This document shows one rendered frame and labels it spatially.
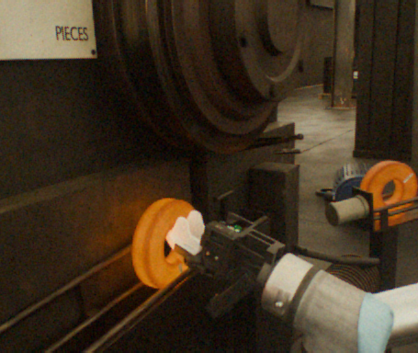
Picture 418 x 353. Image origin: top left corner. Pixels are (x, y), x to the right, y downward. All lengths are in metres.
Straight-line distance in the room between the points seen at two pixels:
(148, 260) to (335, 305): 0.29
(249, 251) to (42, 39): 0.42
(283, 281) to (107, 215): 0.30
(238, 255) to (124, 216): 0.21
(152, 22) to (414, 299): 0.57
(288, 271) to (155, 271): 0.22
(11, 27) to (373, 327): 0.60
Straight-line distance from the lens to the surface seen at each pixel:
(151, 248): 0.74
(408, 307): 0.80
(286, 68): 0.86
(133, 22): 0.70
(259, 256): 0.68
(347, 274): 1.20
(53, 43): 0.73
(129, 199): 0.79
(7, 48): 0.68
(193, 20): 0.70
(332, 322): 0.65
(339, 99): 9.79
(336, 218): 1.17
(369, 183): 1.21
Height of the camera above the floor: 1.05
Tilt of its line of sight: 14 degrees down
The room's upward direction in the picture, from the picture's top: 2 degrees counter-clockwise
